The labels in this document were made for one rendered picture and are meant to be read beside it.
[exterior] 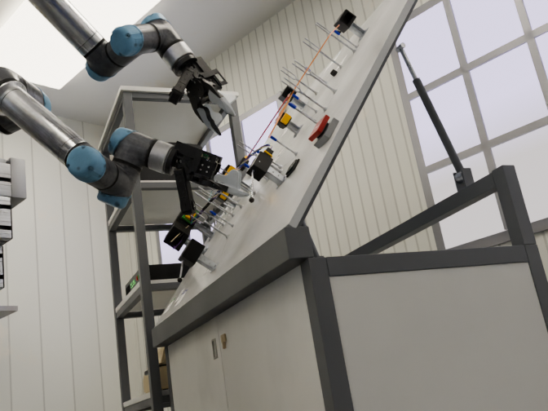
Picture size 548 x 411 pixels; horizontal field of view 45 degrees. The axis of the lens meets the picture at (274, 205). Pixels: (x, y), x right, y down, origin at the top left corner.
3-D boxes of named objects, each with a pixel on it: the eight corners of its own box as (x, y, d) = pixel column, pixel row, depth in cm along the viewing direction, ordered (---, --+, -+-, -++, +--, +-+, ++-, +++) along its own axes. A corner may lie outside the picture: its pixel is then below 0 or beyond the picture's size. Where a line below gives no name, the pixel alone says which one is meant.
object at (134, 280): (143, 281, 244) (141, 264, 246) (125, 301, 275) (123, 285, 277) (225, 276, 258) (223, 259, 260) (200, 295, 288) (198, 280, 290)
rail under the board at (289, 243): (289, 258, 126) (284, 226, 128) (152, 347, 227) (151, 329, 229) (315, 257, 128) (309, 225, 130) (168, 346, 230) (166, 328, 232)
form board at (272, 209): (157, 330, 230) (153, 328, 230) (280, 125, 280) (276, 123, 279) (295, 228, 128) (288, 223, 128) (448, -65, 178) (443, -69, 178)
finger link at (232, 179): (254, 176, 156) (218, 163, 157) (245, 199, 156) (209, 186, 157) (255, 176, 159) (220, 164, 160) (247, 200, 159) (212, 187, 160)
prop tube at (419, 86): (464, 181, 170) (414, 77, 175) (457, 184, 172) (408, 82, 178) (473, 178, 171) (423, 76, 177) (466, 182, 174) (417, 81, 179)
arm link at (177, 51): (168, 44, 168) (157, 65, 174) (178, 58, 168) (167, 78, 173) (189, 38, 173) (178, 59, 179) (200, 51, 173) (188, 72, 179)
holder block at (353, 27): (357, 37, 206) (334, 20, 205) (370, 25, 195) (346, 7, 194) (350, 49, 205) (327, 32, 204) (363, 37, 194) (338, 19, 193)
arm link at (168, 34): (130, 33, 174) (153, 30, 181) (155, 64, 172) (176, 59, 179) (144, 11, 169) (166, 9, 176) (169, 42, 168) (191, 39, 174)
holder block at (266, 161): (258, 182, 166) (245, 173, 166) (266, 168, 170) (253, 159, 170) (266, 173, 163) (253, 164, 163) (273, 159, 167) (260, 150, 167)
